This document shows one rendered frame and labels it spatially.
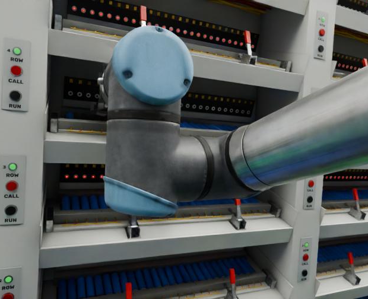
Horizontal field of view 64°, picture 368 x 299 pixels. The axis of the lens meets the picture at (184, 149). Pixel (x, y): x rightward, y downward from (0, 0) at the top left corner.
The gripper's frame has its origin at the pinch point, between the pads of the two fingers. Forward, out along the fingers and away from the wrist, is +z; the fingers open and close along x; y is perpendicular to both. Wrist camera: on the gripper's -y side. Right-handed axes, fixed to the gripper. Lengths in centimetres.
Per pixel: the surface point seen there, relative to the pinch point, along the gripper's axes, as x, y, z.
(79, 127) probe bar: 6.3, -3.5, -3.4
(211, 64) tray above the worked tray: -20.7, 12.4, -8.3
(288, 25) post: -48, 29, -2
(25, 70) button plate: 15.9, 5.5, -9.1
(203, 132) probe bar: -22.1, -2.7, -3.2
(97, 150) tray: 3.0, -8.2, -7.6
